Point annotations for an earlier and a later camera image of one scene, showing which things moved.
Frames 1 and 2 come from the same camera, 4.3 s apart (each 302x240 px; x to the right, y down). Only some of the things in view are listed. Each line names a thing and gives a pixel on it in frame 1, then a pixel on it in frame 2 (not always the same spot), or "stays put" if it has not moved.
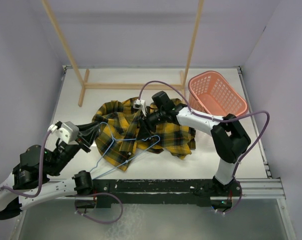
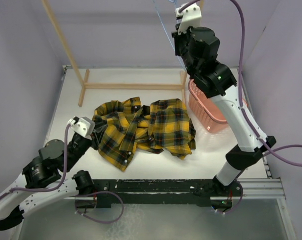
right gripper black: [144, 132] -> [178, 38]
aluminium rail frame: [251, 189] stays put
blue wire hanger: [113, 139] -> [167, 33]
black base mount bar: [202, 192] stays put
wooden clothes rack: [82, 77] stays put
